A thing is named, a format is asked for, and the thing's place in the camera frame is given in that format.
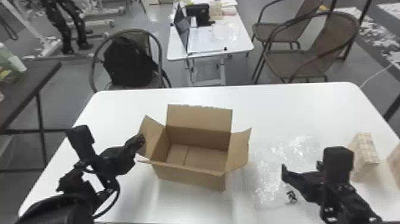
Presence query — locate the white cup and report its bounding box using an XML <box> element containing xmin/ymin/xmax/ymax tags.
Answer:
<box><xmin>7</xmin><ymin>54</ymin><xmax>28</xmax><ymax>74</ymax></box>

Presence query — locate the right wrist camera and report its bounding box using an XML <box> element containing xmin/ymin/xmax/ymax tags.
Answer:
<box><xmin>316</xmin><ymin>145</ymin><xmax>355</xmax><ymax>186</ymax></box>

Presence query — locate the white cable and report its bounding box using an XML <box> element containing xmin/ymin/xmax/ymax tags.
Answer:
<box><xmin>359</xmin><ymin>61</ymin><xmax>400</xmax><ymax>89</ymax></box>

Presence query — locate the black metal chair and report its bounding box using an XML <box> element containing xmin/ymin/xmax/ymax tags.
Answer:
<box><xmin>89</xmin><ymin>28</ymin><xmax>172</xmax><ymax>94</ymax></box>

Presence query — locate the white side table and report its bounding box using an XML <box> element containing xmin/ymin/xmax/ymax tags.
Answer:
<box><xmin>166</xmin><ymin>0</ymin><xmax>255</xmax><ymax>88</ymax></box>

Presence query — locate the black backpack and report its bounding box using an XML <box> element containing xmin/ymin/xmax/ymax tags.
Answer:
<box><xmin>102</xmin><ymin>36</ymin><xmax>161</xmax><ymax>89</ymax></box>

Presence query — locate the black case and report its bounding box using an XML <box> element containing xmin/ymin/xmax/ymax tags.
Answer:
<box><xmin>185</xmin><ymin>3</ymin><xmax>216</xmax><ymax>27</ymax></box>

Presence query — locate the clear bubble wrap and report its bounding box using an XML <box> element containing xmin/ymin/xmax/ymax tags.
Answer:
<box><xmin>249</xmin><ymin>134</ymin><xmax>326</xmax><ymax>208</ymax></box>

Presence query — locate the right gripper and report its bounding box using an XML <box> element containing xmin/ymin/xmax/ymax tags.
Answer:
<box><xmin>281</xmin><ymin>163</ymin><xmax>327</xmax><ymax>203</ymax></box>

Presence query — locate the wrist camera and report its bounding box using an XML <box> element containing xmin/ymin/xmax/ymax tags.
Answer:
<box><xmin>65</xmin><ymin>125</ymin><xmax>96</xmax><ymax>161</ymax></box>
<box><xmin>316</xmin><ymin>145</ymin><xmax>355</xmax><ymax>186</ymax></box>

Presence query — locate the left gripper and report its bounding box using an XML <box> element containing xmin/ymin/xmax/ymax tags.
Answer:
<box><xmin>98</xmin><ymin>133</ymin><xmax>146</xmax><ymax>180</ymax></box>

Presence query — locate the cardboard box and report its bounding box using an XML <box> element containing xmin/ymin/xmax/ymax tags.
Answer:
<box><xmin>136</xmin><ymin>104</ymin><xmax>252</xmax><ymax>192</ymax></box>

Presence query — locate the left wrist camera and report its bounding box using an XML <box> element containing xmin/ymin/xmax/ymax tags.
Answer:
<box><xmin>65</xmin><ymin>125</ymin><xmax>96</xmax><ymax>161</ymax></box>

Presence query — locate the black laptop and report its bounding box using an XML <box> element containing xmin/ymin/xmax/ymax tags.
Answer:
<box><xmin>173</xmin><ymin>3</ymin><xmax>228</xmax><ymax>55</ymax></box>

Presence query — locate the brown chair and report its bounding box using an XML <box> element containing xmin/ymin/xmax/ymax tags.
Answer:
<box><xmin>252</xmin><ymin>10</ymin><xmax>361</xmax><ymax>85</ymax></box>
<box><xmin>251</xmin><ymin>0</ymin><xmax>326</xmax><ymax>51</ymax></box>

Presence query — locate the dark side table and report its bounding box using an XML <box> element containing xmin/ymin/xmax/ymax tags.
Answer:
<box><xmin>0</xmin><ymin>58</ymin><xmax>63</xmax><ymax>173</ymax></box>

